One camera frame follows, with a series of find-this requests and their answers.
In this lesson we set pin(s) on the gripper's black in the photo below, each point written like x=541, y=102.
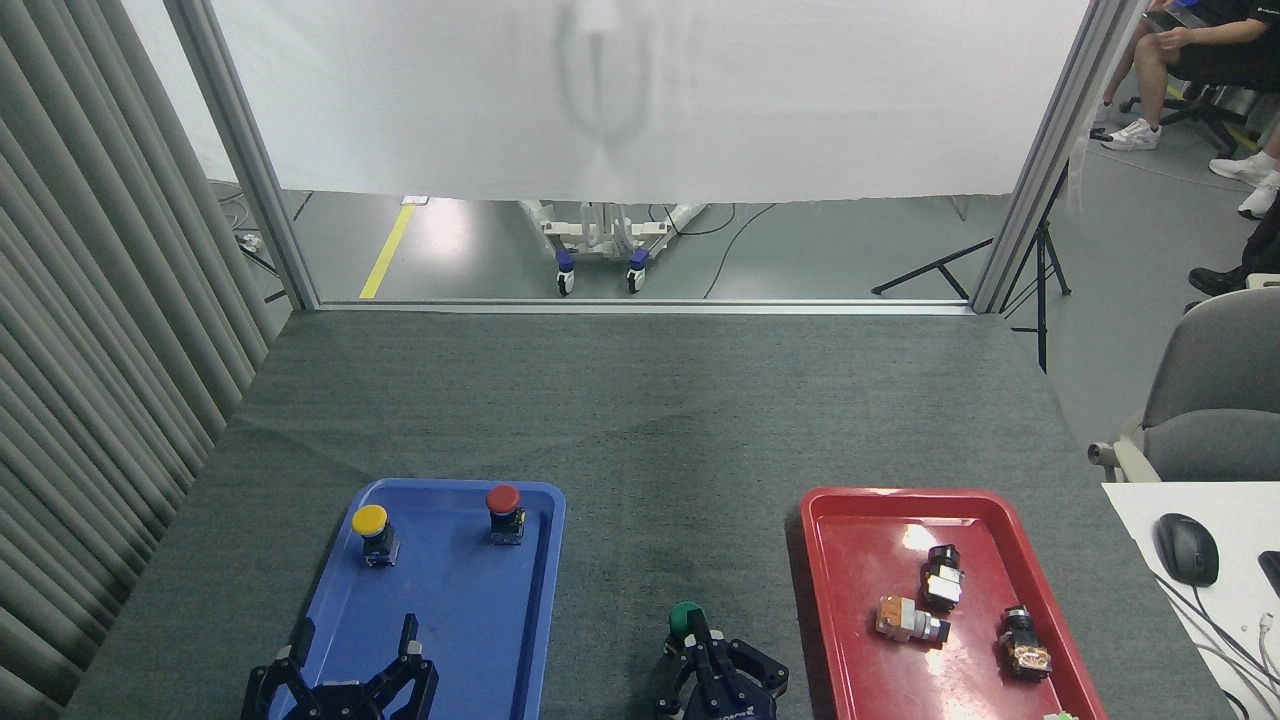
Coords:
x=728, y=708
x=338, y=703

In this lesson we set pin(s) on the green push button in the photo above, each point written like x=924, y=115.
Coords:
x=682, y=618

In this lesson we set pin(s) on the yellow push button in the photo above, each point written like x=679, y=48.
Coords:
x=369, y=520

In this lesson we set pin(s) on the red push button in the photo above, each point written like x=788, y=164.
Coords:
x=503, y=499

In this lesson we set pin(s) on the person's hand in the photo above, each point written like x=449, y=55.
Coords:
x=1172, y=40

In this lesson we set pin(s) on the blue plastic tray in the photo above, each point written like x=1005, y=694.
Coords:
x=470, y=600

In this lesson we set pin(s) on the red plastic tray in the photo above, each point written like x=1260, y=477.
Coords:
x=870, y=560

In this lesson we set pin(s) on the dark grey felt table cover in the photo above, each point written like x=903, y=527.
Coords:
x=650, y=420

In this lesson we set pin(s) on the grey pleated curtain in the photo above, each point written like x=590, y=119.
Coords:
x=90, y=350

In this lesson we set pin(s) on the white desk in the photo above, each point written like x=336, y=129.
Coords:
x=1135, y=510

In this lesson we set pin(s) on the yellow floor tape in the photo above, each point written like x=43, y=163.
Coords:
x=386, y=252

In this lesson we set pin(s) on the white stand on wheels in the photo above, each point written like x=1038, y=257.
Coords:
x=600, y=240

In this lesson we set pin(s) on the black floor bar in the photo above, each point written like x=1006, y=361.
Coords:
x=930, y=267

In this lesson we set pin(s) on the black computer mouse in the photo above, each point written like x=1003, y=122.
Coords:
x=1187, y=550

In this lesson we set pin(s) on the black tripod stand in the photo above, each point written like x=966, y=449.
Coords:
x=1041, y=290

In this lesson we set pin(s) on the black keyboard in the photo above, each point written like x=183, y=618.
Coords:
x=1272, y=570

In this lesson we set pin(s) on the grey padded chair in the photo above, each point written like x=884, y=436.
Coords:
x=1215, y=390

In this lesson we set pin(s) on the white backdrop sheet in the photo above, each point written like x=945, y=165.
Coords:
x=700, y=90

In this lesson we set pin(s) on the person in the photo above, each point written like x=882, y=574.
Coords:
x=1245, y=168
x=1215, y=50
x=1262, y=255

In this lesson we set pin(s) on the black office chair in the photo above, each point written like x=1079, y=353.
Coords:
x=1215, y=110

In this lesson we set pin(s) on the orange and silver switch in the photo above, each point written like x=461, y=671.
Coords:
x=905, y=619

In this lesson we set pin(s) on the black and white switch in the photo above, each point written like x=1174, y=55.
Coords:
x=941, y=582

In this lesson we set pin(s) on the black switch with copper end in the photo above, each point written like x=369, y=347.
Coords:
x=1024, y=640

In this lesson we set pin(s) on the silver frame crossbar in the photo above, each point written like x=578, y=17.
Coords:
x=640, y=306

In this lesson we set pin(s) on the silver frame post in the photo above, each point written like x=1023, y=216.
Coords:
x=245, y=160
x=1050, y=160

